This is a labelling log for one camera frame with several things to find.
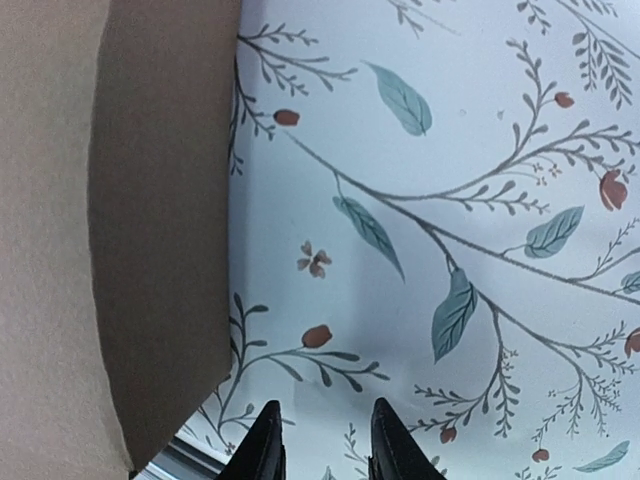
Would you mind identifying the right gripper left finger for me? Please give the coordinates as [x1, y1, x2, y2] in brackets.
[219, 400, 286, 480]

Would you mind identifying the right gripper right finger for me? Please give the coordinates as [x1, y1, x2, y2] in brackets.
[368, 397, 445, 480]

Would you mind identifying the brown cardboard box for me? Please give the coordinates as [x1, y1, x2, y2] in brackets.
[1, 1, 241, 479]

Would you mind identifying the floral patterned table mat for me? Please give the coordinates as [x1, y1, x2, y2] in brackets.
[177, 1, 639, 479]

